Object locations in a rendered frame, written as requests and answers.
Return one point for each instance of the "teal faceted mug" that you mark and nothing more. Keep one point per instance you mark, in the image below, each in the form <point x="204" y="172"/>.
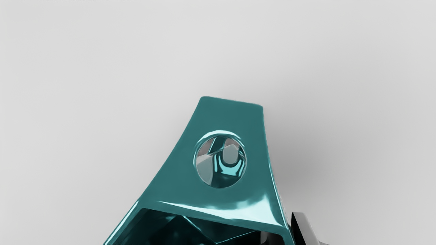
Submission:
<point x="177" y="177"/>

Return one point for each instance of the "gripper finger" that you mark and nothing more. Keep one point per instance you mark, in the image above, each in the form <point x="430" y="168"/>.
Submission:
<point x="303" y="229"/>

